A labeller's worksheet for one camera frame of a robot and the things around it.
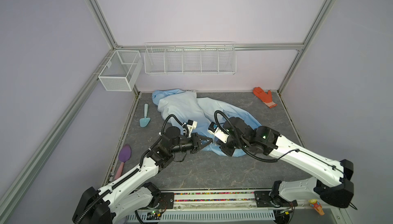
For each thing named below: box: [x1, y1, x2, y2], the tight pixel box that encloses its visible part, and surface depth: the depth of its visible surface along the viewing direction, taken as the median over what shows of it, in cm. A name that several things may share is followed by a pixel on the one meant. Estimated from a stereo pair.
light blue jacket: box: [151, 88, 262, 151], surface depth 100 cm
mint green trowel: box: [139, 103, 151, 128], surface depth 107 cm
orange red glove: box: [252, 86, 278, 109], surface depth 121 cm
